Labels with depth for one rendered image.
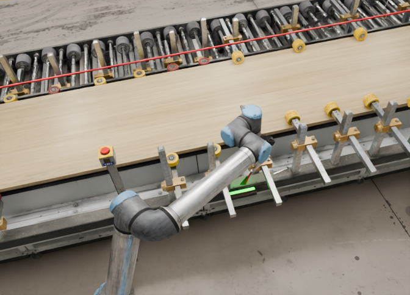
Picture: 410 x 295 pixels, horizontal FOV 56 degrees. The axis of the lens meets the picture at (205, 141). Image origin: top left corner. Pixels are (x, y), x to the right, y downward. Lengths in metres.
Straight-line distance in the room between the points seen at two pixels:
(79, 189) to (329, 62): 1.86
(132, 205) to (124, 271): 0.35
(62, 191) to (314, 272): 1.73
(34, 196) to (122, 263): 1.01
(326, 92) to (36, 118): 1.88
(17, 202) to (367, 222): 2.39
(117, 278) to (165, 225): 0.42
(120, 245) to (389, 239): 2.07
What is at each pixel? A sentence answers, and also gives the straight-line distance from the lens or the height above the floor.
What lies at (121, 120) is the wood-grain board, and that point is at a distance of 2.47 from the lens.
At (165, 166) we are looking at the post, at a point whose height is 1.04.
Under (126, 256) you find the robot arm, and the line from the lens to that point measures 1.62.
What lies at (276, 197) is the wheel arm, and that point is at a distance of 2.07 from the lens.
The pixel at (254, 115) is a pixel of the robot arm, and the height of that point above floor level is 1.38.
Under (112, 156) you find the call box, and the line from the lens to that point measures 1.86.
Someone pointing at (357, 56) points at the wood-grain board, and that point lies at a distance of 2.93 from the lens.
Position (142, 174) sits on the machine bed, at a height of 0.73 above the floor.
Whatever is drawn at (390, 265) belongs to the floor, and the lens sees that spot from 3.01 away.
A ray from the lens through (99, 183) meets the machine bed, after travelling 2.41.
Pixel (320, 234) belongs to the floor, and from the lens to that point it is 2.98.
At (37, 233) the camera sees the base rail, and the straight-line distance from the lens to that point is 2.40.
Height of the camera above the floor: 2.59
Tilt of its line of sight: 49 degrees down
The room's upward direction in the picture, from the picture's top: 6 degrees counter-clockwise
